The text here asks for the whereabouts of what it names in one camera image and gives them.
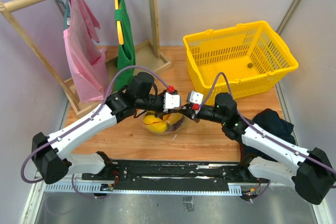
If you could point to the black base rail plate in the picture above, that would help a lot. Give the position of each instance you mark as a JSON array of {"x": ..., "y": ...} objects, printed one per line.
[{"x": 174, "y": 176}]

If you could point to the green shirt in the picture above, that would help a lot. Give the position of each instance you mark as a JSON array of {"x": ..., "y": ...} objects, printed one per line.
[{"x": 126, "y": 53}]

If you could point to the dark red grapes bunch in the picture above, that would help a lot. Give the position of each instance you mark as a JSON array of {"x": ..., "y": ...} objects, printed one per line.
[{"x": 177, "y": 125}]

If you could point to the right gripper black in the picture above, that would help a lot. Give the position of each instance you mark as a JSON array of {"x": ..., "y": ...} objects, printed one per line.
[{"x": 190, "y": 113}]

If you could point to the wooden clothes rack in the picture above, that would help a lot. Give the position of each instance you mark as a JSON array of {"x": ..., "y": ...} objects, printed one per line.
[{"x": 147, "y": 53}]

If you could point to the yellow mango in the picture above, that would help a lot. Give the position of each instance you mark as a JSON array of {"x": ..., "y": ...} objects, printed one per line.
[{"x": 154, "y": 124}]

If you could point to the pink shirt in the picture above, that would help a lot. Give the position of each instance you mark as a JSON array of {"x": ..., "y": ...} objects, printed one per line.
[{"x": 87, "y": 63}]

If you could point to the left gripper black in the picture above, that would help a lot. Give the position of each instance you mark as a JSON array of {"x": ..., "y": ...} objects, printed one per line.
[{"x": 163, "y": 112}]

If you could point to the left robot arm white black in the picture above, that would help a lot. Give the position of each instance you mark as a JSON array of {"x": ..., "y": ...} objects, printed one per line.
[{"x": 53, "y": 154}]

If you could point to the aluminium frame rail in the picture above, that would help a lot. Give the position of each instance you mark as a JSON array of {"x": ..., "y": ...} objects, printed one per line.
[{"x": 74, "y": 200}]

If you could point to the yellow plastic basket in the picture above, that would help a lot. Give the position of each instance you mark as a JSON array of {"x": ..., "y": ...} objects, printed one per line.
[{"x": 217, "y": 60}]

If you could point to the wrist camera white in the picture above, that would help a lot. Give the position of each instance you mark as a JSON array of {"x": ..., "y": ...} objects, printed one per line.
[
  {"x": 195, "y": 99},
  {"x": 172, "y": 100}
]

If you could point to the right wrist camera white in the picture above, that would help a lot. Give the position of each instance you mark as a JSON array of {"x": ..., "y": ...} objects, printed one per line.
[{"x": 195, "y": 99}]

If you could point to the clear zip top bag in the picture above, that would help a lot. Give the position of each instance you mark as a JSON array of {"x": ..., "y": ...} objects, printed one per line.
[{"x": 159, "y": 115}]

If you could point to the yellow hanger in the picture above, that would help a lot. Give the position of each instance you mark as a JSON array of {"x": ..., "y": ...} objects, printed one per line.
[{"x": 118, "y": 24}]

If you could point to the dark navy cloth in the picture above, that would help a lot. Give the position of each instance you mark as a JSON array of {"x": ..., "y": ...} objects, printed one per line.
[{"x": 270, "y": 121}]

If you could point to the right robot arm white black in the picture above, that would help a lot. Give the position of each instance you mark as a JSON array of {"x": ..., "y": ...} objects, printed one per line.
[{"x": 308, "y": 172}]

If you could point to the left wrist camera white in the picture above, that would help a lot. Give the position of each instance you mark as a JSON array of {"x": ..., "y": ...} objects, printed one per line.
[{"x": 172, "y": 100}]

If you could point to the teal hanger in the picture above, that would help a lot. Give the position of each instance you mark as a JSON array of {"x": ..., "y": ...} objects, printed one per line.
[{"x": 64, "y": 6}]

